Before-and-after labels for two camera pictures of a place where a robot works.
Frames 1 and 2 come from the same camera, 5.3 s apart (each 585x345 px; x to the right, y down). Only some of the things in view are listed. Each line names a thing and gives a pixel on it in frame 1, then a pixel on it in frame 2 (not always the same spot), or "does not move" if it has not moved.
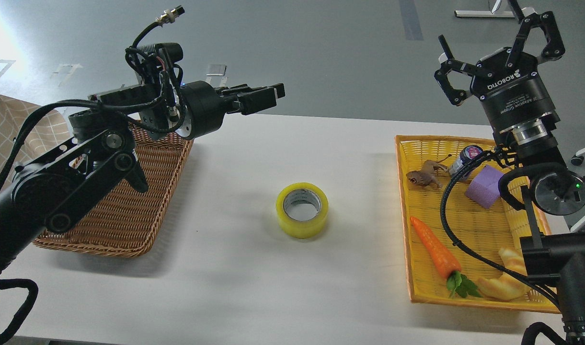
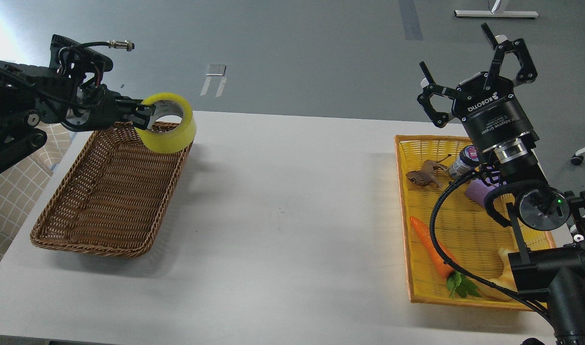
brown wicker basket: (128, 223) does not move
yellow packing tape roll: (302, 210) to (176, 141)
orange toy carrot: (445, 263) does not move
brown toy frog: (425, 176) does not move
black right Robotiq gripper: (513, 91) to (486, 102)
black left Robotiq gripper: (208, 105) to (99, 110)
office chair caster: (578, 159) does not move
